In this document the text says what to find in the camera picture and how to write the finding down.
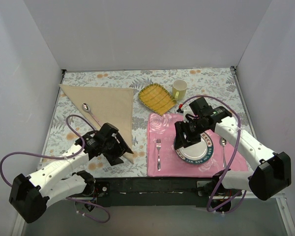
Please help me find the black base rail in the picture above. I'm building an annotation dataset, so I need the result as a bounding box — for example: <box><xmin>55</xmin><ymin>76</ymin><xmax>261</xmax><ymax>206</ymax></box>
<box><xmin>66</xmin><ymin>177</ymin><xmax>241</xmax><ymax>207</ymax></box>

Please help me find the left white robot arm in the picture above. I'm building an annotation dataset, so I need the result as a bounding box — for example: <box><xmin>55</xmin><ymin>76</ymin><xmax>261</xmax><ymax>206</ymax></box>
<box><xmin>9</xmin><ymin>123</ymin><xmax>133</xmax><ymax>223</ymax></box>

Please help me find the floral tablecloth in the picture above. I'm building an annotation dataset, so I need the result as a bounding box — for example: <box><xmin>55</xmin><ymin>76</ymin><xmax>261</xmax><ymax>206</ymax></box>
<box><xmin>43</xmin><ymin>67</ymin><xmax>255</xmax><ymax>177</ymax></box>

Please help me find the silver fork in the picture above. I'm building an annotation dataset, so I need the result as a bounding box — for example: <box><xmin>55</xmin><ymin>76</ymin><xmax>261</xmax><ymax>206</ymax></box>
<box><xmin>156</xmin><ymin>139</ymin><xmax>161</xmax><ymax>171</ymax></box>

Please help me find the aluminium frame rail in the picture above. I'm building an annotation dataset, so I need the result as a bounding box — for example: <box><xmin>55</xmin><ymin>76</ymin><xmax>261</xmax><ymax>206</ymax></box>
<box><xmin>19</xmin><ymin>179</ymin><xmax>288</xmax><ymax>200</ymax></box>

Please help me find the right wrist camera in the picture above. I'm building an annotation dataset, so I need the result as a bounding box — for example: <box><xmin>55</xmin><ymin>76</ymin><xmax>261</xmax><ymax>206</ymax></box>
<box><xmin>189</xmin><ymin>97</ymin><xmax>212</xmax><ymax>117</ymax></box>

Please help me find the yellow woven bamboo tray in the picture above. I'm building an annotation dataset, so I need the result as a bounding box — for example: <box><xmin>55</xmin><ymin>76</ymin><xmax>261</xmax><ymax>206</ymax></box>
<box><xmin>138</xmin><ymin>83</ymin><xmax>177</xmax><ymax>116</ymax></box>

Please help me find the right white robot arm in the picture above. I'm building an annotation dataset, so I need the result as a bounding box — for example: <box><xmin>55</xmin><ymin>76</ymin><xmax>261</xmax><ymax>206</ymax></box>
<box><xmin>174</xmin><ymin>106</ymin><xmax>292</xmax><ymax>201</ymax></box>

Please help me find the pink handled spoon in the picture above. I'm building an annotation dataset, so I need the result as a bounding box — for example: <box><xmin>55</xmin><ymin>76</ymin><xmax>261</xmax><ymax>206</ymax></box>
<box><xmin>82</xmin><ymin>103</ymin><xmax>102</xmax><ymax>127</ymax></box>

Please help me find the silver spoon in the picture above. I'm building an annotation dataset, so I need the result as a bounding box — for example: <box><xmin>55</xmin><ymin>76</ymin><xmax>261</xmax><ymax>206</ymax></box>
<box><xmin>220</xmin><ymin>137</ymin><xmax>227</xmax><ymax>169</ymax></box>

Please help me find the green rimmed white plate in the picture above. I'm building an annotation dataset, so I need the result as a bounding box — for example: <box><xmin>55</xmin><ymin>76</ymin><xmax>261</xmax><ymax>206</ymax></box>
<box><xmin>175</xmin><ymin>132</ymin><xmax>214</xmax><ymax>165</ymax></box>

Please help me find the yellow green mug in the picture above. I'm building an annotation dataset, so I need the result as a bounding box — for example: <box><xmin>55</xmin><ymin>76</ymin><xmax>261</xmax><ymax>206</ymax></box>
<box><xmin>172</xmin><ymin>79</ymin><xmax>187</xmax><ymax>101</ymax></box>

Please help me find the pink placemat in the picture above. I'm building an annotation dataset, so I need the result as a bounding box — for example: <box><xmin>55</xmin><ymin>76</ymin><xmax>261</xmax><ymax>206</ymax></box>
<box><xmin>146</xmin><ymin>112</ymin><xmax>250</xmax><ymax>178</ymax></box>

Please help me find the beige cloth napkin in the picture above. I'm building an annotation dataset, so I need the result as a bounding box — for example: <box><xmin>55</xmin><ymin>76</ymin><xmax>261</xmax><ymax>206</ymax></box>
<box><xmin>60</xmin><ymin>85</ymin><xmax>133</xmax><ymax>162</ymax></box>

